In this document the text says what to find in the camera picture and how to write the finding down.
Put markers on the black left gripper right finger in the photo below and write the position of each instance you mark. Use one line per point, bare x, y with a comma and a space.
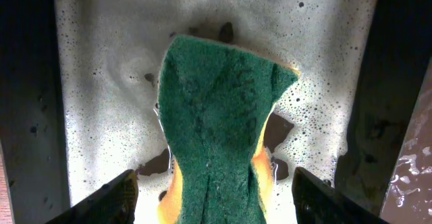
316, 202

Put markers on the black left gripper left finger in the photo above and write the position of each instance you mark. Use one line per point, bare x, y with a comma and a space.
113, 203

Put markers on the green and yellow sponge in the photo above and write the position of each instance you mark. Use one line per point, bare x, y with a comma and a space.
214, 104

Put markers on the large brown serving tray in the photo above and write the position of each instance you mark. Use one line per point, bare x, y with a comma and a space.
408, 198

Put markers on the small black soapy tray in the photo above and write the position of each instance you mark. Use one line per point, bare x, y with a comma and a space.
78, 92

